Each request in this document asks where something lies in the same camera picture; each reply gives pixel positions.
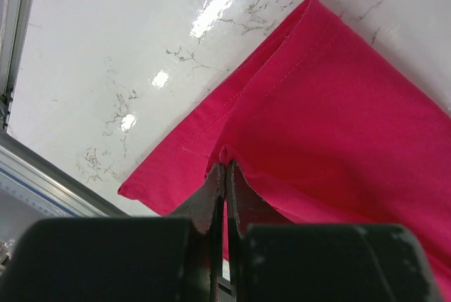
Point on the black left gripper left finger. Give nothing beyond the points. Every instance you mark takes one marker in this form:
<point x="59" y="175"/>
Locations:
<point x="173" y="258"/>

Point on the white slotted cable duct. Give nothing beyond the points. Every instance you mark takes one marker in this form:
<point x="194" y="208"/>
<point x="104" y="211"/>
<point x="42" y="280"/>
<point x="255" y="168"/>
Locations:
<point x="32" y="197"/>

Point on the magenta t shirt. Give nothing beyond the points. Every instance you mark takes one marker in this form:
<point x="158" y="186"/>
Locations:
<point x="324" y="129"/>

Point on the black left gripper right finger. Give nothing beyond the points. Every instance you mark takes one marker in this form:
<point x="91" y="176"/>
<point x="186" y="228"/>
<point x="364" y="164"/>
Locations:
<point x="274" y="259"/>

